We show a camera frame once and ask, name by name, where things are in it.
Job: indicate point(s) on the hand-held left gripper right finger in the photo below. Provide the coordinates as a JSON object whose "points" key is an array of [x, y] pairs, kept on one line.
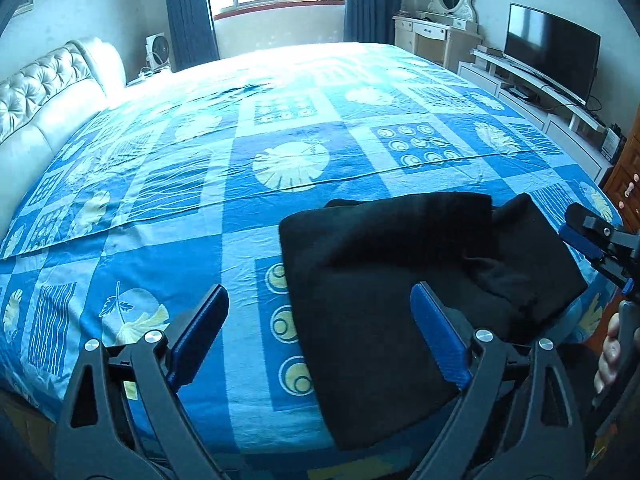
{"points": [[440, 340]]}

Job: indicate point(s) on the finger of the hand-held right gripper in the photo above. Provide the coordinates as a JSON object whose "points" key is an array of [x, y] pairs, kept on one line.
{"points": [[582, 240], [617, 272]]}

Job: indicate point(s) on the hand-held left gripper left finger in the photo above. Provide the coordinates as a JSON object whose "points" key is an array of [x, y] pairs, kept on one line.
{"points": [[200, 330]]}

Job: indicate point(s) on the black pants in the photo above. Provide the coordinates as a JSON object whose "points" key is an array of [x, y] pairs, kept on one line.
{"points": [[400, 310]]}

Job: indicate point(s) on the person's right hand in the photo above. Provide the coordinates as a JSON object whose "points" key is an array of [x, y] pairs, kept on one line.
{"points": [[609, 355]]}

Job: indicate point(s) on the wooden drawer cabinet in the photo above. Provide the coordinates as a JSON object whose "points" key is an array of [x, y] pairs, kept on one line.
{"points": [[625, 180]]}

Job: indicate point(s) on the small black box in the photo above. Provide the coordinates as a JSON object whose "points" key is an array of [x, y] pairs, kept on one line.
{"points": [[612, 144]]}

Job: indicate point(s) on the blue printed bedsheet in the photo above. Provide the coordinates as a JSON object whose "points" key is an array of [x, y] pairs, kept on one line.
{"points": [[200, 210]]}

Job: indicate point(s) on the black set-top box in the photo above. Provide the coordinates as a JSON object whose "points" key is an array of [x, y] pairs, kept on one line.
{"points": [[522, 92]]}

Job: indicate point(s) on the white television stand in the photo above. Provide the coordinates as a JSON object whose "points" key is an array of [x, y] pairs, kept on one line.
{"points": [[520, 92]]}

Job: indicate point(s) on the flat screen television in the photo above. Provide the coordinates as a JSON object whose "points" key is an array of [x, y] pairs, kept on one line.
{"points": [[550, 50]]}

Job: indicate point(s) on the cream vanity desk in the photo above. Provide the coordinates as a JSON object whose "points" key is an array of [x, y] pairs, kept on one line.
{"points": [[430, 35]]}

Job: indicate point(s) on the tufted beige headboard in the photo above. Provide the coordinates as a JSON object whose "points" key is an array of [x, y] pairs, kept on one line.
{"points": [[45, 105]]}

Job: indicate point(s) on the blue curtain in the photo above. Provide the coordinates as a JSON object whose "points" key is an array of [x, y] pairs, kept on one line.
{"points": [[190, 15], [372, 0]]}

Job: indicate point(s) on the framed wall picture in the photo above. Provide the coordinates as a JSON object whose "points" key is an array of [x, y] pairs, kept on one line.
{"points": [[25, 2]]}

